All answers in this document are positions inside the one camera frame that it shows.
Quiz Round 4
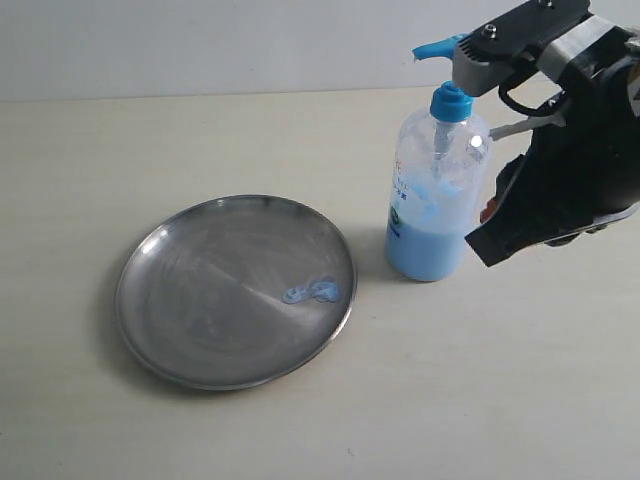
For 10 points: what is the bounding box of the black camera cable right arm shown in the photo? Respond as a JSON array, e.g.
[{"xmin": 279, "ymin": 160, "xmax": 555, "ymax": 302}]
[{"xmin": 497, "ymin": 82, "xmax": 569, "ymax": 119}]

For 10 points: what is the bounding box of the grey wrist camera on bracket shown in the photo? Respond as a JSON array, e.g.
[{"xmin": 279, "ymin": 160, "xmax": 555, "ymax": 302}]
[{"xmin": 451, "ymin": 0, "xmax": 596, "ymax": 97}]

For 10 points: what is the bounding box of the round stainless steel plate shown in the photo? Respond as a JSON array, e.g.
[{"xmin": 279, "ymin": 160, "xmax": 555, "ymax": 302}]
[{"xmin": 114, "ymin": 194, "xmax": 358, "ymax": 391}]

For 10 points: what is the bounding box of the blue pump soap bottle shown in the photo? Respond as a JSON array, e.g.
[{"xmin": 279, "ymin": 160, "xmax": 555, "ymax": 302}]
[{"xmin": 384, "ymin": 33, "xmax": 494, "ymax": 284}]

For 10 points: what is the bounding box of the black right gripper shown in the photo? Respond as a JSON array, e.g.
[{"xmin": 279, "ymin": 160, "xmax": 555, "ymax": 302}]
[{"xmin": 464, "ymin": 29, "xmax": 640, "ymax": 269}]

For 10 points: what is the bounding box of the blue soap blob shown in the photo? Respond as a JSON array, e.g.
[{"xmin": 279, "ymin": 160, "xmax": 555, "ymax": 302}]
[{"xmin": 282, "ymin": 276, "xmax": 341, "ymax": 305}]

